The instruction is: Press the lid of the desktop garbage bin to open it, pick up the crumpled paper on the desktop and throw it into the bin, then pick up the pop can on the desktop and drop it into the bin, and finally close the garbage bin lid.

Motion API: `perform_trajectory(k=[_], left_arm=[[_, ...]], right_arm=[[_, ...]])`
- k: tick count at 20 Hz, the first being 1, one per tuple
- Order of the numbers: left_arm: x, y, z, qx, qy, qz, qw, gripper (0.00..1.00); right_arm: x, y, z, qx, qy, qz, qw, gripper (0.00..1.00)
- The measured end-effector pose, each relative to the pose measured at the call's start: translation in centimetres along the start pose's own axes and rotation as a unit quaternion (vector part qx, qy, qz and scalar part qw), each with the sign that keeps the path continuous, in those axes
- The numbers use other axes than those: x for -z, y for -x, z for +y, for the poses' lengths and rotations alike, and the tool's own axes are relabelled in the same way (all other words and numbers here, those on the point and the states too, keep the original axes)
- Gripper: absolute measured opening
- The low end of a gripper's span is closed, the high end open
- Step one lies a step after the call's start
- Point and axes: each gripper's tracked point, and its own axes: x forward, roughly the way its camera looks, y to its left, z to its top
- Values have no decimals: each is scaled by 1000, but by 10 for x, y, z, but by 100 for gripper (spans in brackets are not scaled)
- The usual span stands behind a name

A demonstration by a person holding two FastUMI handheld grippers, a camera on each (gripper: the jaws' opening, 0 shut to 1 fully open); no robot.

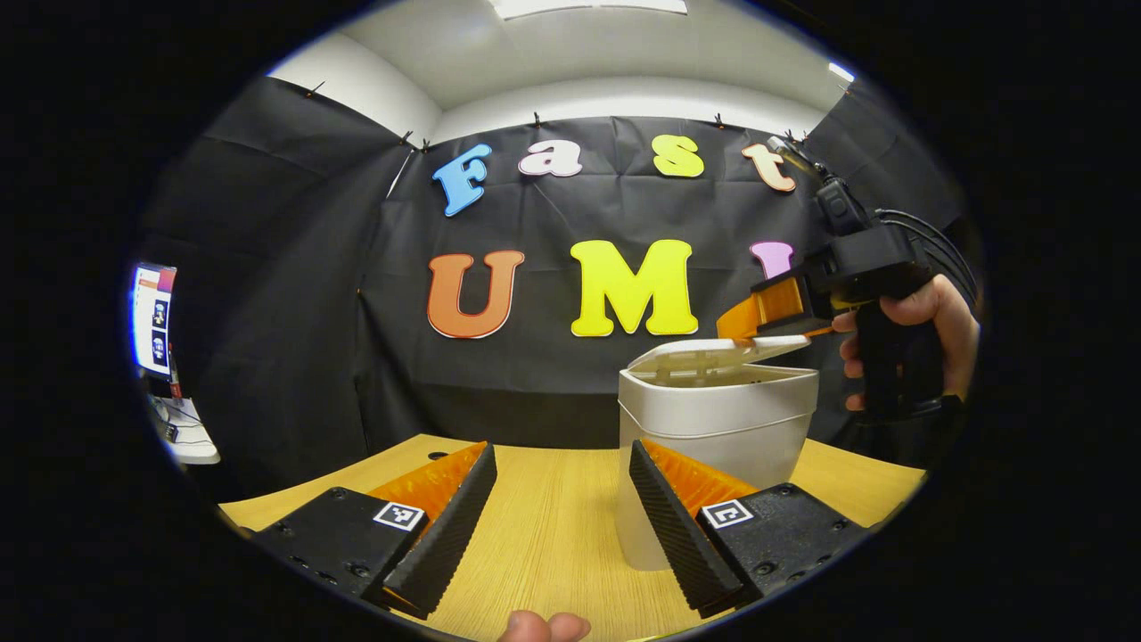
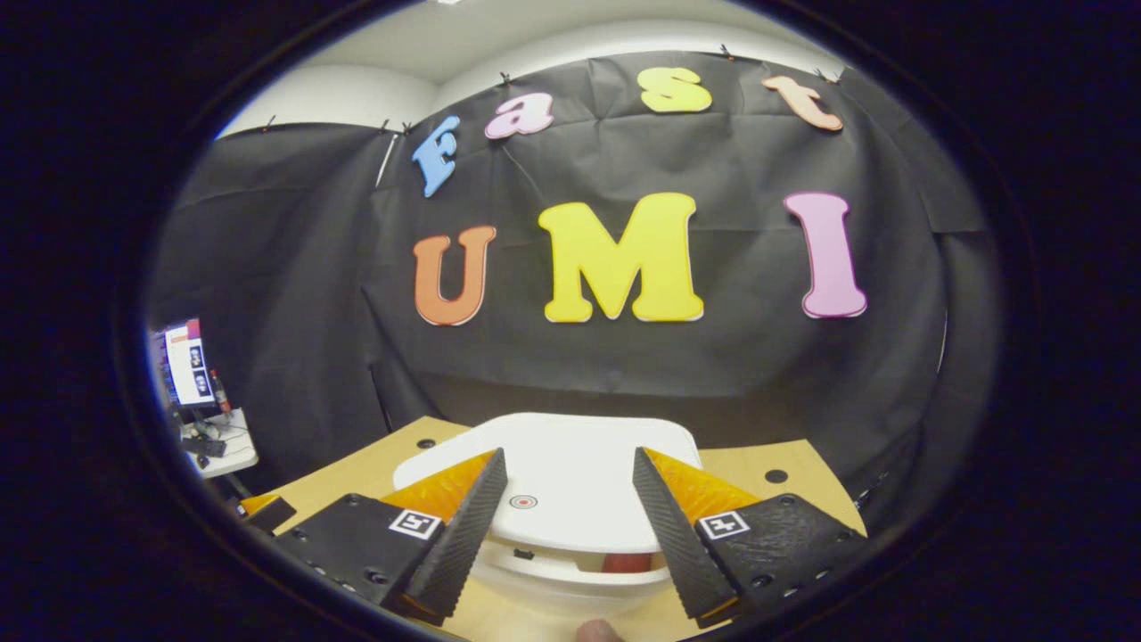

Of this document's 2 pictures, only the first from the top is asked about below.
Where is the computer monitor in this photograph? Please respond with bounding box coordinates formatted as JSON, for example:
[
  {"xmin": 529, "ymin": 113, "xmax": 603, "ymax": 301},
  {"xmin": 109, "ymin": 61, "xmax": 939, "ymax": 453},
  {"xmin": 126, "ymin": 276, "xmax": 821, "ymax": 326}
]
[{"xmin": 132, "ymin": 261, "xmax": 177, "ymax": 380}]

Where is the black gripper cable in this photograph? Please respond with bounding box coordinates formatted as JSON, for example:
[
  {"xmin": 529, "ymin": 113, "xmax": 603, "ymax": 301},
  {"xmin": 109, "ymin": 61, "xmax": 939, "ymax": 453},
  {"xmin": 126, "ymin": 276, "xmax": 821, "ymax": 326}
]
[{"xmin": 874, "ymin": 208, "xmax": 981, "ymax": 309}]

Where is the white side table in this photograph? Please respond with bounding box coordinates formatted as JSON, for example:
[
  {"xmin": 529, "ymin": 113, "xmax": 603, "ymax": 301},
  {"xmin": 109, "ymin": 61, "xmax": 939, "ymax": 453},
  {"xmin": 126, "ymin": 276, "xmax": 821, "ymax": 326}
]
[{"xmin": 147, "ymin": 397, "xmax": 221, "ymax": 465}]

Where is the white desktop garbage bin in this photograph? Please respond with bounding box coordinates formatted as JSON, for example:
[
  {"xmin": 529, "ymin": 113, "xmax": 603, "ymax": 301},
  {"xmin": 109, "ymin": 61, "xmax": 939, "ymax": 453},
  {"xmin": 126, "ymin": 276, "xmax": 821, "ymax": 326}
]
[{"xmin": 617, "ymin": 334, "xmax": 819, "ymax": 572}]

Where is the long ceiling light panel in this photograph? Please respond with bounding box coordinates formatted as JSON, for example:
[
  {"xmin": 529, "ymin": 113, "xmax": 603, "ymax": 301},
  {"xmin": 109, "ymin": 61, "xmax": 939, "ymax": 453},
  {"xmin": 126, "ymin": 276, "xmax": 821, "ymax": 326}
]
[{"xmin": 490, "ymin": 0, "xmax": 689, "ymax": 19}]

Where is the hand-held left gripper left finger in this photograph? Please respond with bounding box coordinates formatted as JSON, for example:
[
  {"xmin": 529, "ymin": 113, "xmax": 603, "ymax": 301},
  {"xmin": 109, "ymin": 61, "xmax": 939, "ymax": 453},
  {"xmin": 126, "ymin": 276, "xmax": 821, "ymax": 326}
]
[{"xmin": 251, "ymin": 441, "xmax": 498, "ymax": 621}]

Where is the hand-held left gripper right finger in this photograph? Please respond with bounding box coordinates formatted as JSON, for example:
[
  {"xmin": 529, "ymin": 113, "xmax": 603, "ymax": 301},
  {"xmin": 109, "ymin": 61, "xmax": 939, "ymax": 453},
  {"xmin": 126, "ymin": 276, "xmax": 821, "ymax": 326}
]
[{"xmin": 628, "ymin": 439, "xmax": 873, "ymax": 618}]

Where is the wooden desktop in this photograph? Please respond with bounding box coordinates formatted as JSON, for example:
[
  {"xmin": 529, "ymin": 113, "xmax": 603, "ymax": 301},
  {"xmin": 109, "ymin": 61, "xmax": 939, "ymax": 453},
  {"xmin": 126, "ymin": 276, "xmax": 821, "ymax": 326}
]
[{"xmin": 218, "ymin": 434, "xmax": 928, "ymax": 642}]

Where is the black backdrop cloth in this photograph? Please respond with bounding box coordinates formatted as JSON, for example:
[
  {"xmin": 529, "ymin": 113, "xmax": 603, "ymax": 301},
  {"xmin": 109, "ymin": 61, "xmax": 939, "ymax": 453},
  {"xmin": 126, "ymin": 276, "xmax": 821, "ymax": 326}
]
[{"xmin": 143, "ymin": 76, "xmax": 977, "ymax": 496}]

